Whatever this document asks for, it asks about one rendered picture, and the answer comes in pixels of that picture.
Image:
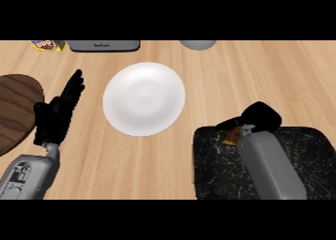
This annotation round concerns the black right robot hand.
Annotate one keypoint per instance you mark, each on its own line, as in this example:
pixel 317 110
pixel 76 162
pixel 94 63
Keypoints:
pixel 263 116

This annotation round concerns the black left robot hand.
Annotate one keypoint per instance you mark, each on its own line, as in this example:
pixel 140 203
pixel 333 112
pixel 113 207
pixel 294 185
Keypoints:
pixel 56 112

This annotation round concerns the brown sweet potato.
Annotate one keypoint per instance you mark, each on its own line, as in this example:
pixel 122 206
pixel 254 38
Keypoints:
pixel 233 136

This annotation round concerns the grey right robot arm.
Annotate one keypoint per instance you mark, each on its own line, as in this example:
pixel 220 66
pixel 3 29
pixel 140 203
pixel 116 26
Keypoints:
pixel 271 164

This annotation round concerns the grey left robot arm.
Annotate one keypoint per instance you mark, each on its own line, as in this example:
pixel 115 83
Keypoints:
pixel 31 176

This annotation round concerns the black marble tray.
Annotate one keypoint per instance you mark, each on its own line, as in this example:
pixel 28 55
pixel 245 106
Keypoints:
pixel 221 168

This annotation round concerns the white oval plate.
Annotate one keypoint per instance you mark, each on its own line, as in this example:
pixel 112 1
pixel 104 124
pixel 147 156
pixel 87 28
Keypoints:
pixel 144 98

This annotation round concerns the dark round wooden board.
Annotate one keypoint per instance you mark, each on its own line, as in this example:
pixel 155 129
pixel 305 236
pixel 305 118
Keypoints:
pixel 11 112

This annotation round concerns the yellow printed box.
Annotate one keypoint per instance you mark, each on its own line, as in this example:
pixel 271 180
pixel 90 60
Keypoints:
pixel 47 45

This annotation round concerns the grey flat appliance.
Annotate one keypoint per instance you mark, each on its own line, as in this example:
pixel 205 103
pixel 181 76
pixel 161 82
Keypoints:
pixel 103 45

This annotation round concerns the grey rounded object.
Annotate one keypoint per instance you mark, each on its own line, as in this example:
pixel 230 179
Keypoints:
pixel 198 44

